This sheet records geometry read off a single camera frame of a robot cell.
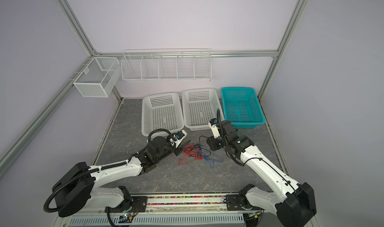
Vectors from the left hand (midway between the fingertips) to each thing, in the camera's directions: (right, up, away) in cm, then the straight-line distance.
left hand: (186, 138), depth 79 cm
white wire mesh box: (-60, +36, +20) cm, 73 cm away
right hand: (+14, -1, 0) cm, 14 cm away
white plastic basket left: (-21, +15, +33) cm, 42 cm away
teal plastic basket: (+41, +18, +36) cm, 57 cm away
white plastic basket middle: (+7, +18, +36) cm, 41 cm away
